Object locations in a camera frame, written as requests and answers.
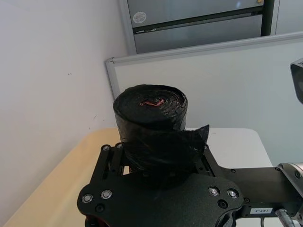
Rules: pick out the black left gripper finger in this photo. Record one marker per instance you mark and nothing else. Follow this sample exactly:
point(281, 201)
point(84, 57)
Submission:
point(107, 163)

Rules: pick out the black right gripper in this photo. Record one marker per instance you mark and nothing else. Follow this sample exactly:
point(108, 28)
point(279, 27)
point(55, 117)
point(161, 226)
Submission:
point(255, 184)

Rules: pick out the black plastic bag roll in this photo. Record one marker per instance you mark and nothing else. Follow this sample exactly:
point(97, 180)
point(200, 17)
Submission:
point(151, 113)

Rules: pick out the grey metal cabinet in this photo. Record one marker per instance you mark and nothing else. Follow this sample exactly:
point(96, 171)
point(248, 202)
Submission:
point(189, 26)

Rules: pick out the white panel with aluminium frame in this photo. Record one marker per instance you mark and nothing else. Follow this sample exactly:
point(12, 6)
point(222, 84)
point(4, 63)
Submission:
point(189, 82)

